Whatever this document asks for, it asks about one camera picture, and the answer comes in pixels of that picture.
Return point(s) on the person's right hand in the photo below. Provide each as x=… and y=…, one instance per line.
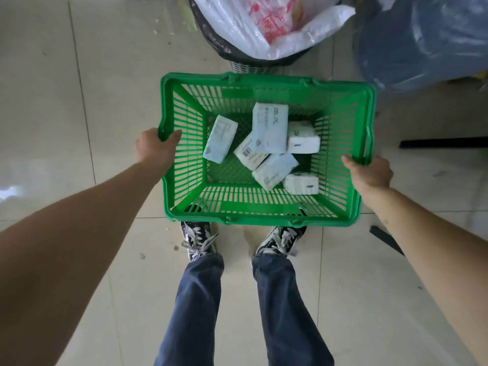
x=371, y=175

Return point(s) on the person's left hand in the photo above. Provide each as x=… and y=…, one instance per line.
x=154, y=148

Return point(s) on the person's right thumb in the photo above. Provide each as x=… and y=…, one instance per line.
x=350, y=163

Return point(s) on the person's left thumb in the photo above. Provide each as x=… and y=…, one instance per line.
x=171, y=139

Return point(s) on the green plastic shopping basket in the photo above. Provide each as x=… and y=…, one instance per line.
x=190, y=175

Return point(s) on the person's left forearm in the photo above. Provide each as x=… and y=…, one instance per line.
x=72, y=240

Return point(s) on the person's right forearm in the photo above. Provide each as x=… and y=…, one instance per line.
x=434, y=255

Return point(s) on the white barcode tissue packet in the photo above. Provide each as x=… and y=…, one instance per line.
x=247, y=154

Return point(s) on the large light blue tissue packet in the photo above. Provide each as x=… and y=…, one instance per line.
x=268, y=127

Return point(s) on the black white right sneaker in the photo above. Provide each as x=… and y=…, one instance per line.
x=280, y=240

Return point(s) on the black white sneaker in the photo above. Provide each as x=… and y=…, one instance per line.
x=280, y=240
x=198, y=240

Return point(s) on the black white left sneaker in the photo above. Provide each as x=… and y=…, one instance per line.
x=198, y=240

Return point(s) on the grey slotted waste bin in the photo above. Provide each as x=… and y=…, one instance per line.
x=255, y=67

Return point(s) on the large blue plastic bag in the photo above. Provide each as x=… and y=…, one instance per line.
x=419, y=38

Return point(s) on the white red-printed plastic bag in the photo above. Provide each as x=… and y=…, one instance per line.
x=267, y=22

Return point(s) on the yellow object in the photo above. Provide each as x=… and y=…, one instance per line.
x=479, y=76

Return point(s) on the blue denim jeans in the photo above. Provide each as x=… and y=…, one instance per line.
x=198, y=304

